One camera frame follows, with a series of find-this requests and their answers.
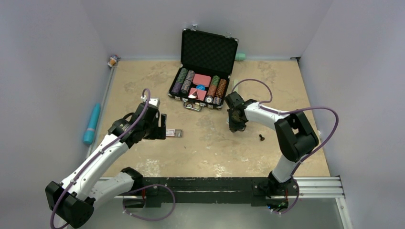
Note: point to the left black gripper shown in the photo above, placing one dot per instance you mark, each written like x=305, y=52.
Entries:
x=159, y=131

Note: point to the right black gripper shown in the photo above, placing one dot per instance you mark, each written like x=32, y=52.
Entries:
x=233, y=126

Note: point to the red white staple box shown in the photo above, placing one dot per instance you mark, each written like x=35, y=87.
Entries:
x=174, y=132

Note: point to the green stapler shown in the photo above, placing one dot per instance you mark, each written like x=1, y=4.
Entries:
x=235, y=87

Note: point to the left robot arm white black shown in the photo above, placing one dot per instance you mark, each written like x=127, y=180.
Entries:
x=76, y=197

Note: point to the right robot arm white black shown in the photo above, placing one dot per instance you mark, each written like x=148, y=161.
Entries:
x=295, y=135

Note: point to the blue dealer button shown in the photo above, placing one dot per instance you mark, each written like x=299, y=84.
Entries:
x=200, y=87

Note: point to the pink card deck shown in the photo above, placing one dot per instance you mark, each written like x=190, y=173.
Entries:
x=200, y=79

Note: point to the mint green cylinder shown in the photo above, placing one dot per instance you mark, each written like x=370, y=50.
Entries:
x=240, y=57

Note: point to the black poker chip case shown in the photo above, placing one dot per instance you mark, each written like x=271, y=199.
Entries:
x=206, y=54

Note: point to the teal cylinder tool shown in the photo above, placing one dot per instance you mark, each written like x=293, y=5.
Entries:
x=89, y=134

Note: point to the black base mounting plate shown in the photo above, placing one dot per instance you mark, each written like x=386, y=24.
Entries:
x=254, y=191

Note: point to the small orange bottle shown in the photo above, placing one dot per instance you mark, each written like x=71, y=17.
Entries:
x=112, y=60

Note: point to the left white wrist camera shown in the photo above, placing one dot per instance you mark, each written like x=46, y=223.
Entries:
x=151, y=101

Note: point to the aluminium frame rail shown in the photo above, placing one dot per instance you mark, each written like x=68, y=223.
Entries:
x=206, y=149

